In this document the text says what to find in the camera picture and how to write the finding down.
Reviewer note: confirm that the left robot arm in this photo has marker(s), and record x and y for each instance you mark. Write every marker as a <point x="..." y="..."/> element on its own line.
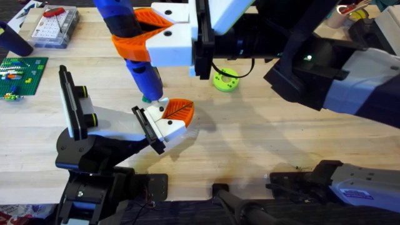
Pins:
<point x="93" y="193"/>

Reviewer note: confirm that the green disc with holes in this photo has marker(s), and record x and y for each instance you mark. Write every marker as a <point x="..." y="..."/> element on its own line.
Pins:
<point x="220" y="82"/>

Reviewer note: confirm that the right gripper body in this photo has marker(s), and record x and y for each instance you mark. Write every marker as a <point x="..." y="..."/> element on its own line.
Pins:
<point x="237" y="40"/>

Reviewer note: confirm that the card with pliers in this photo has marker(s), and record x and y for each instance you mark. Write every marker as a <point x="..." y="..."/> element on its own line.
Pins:
<point x="23" y="14"/>

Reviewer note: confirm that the black stand pole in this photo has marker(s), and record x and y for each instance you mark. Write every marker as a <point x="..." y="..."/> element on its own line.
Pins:
<point x="247" y="212"/>

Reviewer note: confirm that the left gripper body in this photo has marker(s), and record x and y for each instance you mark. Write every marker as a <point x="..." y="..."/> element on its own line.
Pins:
<point x="118" y="123"/>

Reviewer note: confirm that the dark blue cylinder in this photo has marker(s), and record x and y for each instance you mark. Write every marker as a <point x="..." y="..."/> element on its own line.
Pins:
<point x="14" y="40"/>

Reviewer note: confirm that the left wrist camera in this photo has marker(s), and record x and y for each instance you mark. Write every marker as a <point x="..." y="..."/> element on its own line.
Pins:
<point x="89" y="107"/>

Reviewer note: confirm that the black rail plate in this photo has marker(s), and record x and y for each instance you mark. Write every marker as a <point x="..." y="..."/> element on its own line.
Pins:
<point x="156" y="187"/>

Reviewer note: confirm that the colourful printed bag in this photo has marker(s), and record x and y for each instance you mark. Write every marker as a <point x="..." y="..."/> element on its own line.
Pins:
<point x="22" y="214"/>

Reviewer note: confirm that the clear plastic parts box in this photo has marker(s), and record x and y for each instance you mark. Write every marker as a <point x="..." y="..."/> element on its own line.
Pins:
<point x="47" y="29"/>

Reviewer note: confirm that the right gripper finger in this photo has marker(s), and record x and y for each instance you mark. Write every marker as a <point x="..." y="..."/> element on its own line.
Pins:
<point x="168" y="47"/>
<point x="175" y="12"/>

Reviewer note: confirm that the green board with toy blocks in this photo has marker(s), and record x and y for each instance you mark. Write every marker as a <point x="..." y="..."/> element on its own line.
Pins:
<point x="18" y="75"/>

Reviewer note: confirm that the white box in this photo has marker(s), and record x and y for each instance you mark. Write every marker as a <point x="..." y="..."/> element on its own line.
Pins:
<point x="389" y="25"/>

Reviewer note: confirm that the left black upright wrist plate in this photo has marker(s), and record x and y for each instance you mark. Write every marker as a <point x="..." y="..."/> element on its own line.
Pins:
<point x="73" y="103"/>

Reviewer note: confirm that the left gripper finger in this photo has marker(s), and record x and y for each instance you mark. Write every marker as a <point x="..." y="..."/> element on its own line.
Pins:
<point x="175" y="125"/>
<point x="175" y="106"/>

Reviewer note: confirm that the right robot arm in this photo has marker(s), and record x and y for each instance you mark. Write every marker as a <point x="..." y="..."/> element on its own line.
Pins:
<point x="362" y="81"/>

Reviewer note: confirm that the yellow tape roll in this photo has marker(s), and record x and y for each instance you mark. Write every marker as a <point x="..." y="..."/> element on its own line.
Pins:
<point x="359" y="15"/>

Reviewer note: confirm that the blue electric screwdriver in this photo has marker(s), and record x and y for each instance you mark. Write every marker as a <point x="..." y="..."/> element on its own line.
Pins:
<point x="109" y="9"/>

